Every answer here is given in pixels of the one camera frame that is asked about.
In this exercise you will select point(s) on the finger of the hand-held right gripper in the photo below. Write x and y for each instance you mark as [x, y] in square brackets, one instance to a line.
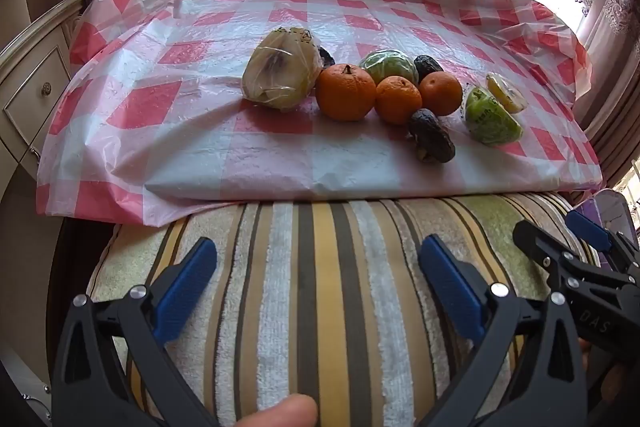
[537, 247]
[590, 227]

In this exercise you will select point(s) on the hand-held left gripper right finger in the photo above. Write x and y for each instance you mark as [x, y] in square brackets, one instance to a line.
[450, 287]

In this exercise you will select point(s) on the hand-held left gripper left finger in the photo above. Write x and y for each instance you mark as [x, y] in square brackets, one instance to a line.
[185, 292]

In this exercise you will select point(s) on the purple edged white box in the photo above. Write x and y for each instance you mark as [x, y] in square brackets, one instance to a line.
[607, 207]

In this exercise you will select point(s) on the dark avocado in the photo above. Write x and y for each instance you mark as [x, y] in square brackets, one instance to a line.
[432, 137]
[427, 66]

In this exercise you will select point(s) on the medium orange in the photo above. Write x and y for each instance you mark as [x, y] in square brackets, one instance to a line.
[398, 102]

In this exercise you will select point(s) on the large orange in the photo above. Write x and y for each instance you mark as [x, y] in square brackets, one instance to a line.
[345, 94]

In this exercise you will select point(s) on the pale fruit half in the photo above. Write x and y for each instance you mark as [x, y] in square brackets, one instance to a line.
[275, 72]

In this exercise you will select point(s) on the person's left hand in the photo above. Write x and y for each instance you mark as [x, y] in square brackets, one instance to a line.
[280, 412]

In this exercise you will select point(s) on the striped towel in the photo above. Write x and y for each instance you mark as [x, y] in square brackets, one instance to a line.
[325, 307]

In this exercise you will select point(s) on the wrapped green fruit half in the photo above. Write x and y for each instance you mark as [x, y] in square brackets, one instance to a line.
[490, 122]

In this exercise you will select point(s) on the red checked plastic tablecloth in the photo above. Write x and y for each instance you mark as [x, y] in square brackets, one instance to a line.
[200, 142]

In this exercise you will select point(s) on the wrapped yellow fruit wedge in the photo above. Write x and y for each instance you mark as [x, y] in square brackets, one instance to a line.
[507, 93]

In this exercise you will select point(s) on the beige embroidered curtain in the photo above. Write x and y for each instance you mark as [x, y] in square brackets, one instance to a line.
[615, 72]

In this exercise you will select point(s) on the small orange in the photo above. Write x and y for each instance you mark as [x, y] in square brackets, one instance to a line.
[441, 93]

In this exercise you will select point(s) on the cream wooden cabinet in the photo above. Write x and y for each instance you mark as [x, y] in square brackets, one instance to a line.
[30, 92]

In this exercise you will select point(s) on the small dark fruit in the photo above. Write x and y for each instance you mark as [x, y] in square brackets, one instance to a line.
[327, 57]

